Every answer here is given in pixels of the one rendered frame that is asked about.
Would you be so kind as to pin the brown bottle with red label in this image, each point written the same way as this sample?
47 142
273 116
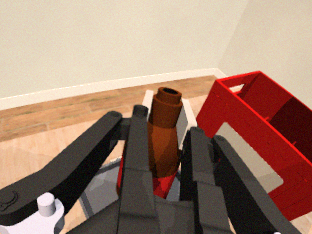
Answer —
163 149

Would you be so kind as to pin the grey tray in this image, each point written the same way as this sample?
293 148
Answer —
101 191

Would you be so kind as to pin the dark red crate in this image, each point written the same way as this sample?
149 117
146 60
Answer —
284 173

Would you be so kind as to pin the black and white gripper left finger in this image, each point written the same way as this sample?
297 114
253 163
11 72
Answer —
36 203

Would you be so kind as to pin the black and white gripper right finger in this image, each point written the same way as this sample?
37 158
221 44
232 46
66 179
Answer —
249 207

